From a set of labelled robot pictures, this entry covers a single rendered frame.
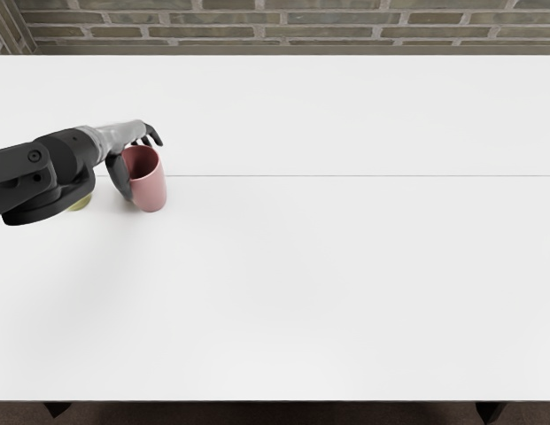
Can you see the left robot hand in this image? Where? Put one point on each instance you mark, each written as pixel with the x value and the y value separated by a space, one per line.
pixel 117 136

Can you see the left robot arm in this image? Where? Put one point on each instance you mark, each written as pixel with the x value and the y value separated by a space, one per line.
pixel 40 168

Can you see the pink cup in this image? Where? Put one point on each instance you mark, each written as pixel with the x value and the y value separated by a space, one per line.
pixel 149 186

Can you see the yellow-green cup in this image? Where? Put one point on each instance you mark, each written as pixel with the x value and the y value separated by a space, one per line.
pixel 80 203

